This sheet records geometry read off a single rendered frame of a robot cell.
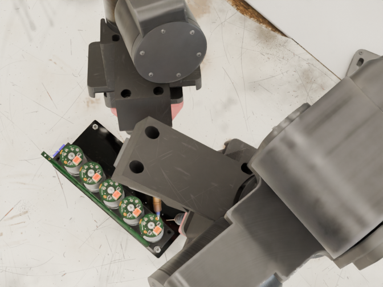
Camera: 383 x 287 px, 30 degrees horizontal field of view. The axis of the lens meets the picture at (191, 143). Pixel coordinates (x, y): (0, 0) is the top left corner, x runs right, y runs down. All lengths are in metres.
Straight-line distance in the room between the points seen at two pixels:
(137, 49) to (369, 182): 0.22
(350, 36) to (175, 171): 0.47
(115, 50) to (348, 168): 0.28
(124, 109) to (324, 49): 0.38
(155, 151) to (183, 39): 0.10
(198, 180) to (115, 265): 0.35
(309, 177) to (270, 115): 0.48
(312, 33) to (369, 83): 0.51
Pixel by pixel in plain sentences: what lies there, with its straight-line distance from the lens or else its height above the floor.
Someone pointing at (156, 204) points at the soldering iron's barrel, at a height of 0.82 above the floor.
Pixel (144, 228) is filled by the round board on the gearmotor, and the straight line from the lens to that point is 0.74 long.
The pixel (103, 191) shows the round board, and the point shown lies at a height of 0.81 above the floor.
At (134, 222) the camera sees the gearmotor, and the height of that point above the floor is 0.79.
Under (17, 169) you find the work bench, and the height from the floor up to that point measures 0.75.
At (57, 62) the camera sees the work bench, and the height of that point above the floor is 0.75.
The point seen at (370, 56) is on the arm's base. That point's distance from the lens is 0.88.
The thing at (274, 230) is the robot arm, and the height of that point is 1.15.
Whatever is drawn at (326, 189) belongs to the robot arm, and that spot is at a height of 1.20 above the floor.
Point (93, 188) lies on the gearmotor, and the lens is 0.78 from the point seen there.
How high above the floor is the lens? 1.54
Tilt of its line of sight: 75 degrees down
